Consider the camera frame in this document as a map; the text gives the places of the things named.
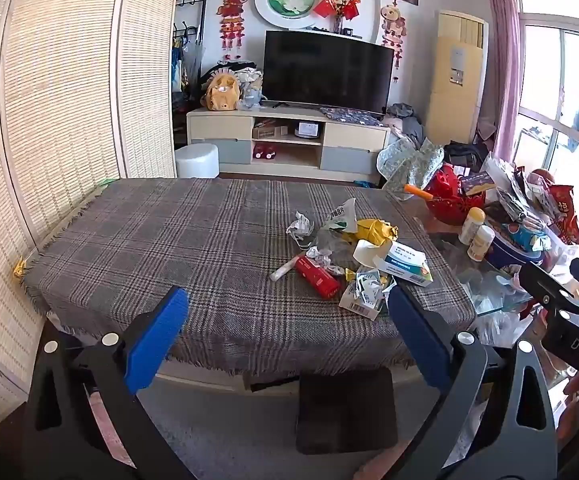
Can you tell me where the dark blue book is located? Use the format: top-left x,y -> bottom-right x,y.
459,171 -> 497,197

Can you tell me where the yellow backpack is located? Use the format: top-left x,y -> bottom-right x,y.
204,72 -> 242,112

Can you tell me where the clear plastic bag green print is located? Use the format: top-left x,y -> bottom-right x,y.
314,198 -> 359,261

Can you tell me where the cream standing air conditioner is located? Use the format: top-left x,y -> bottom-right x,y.
425,10 -> 490,146

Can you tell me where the blue white medicine box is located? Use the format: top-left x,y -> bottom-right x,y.
372,241 -> 434,288

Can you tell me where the small white bottle yellow label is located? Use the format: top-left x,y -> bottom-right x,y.
468,225 -> 496,262

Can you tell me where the clear plastic container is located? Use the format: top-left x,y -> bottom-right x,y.
519,230 -> 579,281

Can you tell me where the light green floral cloth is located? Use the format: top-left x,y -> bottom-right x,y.
377,136 -> 445,201

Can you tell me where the black flashlight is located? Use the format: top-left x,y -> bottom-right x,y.
250,377 -> 300,393

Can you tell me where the hanging bags and umbrella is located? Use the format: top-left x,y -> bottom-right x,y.
172,35 -> 202,93

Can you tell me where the dark grey trash bin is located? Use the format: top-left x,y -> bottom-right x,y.
295,367 -> 399,456

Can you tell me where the red snack bag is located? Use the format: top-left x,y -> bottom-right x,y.
544,182 -> 579,246

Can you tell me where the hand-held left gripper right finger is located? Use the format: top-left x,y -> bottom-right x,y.
387,284 -> 559,480

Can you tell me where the grey clothes pile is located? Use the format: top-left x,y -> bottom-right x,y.
387,102 -> 425,148

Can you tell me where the white round stool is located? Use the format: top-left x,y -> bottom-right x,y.
175,143 -> 220,179

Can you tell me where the grey plush toy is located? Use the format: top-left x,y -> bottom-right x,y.
236,82 -> 262,111

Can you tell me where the red fish hanging ornament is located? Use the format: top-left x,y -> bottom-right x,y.
216,0 -> 247,63

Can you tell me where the yellow wrapper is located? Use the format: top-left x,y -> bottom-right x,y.
342,218 -> 400,247

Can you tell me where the black television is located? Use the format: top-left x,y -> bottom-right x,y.
262,30 -> 395,115

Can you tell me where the cartoon animal hanging ornament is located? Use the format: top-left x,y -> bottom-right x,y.
380,4 -> 407,83

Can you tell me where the white wooden table frame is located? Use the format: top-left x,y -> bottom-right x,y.
154,357 -> 420,395

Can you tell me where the grey plaid tablecloth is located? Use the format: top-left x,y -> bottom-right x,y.
22,177 -> 477,378

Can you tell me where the white bottle yellow cap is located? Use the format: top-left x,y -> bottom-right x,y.
458,207 -> 486,246

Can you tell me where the sunflower vase with red flags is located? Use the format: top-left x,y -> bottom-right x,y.
313,0 -> 361,36

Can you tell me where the black bag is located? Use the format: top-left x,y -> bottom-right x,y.
443,141 -> 490,173

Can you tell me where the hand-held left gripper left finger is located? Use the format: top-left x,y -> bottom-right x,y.
22,286 -> 197,480

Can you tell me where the grey fluffy rug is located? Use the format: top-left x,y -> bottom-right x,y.
139,370 -> 470,480

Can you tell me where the dark clothes heap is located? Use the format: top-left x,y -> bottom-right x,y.
199,60 -> 262,86

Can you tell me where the torn white green carton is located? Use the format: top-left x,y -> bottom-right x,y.
338,269 -> 397,321

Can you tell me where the white plastic tube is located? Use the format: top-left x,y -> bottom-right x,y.
270,255 -> 304,282

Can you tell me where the pink curtain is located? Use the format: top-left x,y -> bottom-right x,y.
474,0 -> 520,161

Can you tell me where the beige grey television cabinet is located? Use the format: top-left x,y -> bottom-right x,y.
186,105 -> 391,171

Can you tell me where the pile of plastic bags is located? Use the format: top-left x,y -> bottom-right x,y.
479,152 -> 555,226

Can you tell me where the cardboard box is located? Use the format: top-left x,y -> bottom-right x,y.
252,119 -> 289,140

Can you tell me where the large white framed window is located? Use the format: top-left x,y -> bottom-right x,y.
512,0 -> 579,261

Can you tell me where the woven folding screen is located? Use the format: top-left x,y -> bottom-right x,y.
0,0 -> 182,436

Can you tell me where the red basket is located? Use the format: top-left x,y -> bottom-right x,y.
423,162 -> 487,225

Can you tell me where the dark blue patterned cloth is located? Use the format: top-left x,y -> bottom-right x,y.
319,106 -> 387,127

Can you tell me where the white paper cup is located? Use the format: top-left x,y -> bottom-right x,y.
353,239 -> 395,267

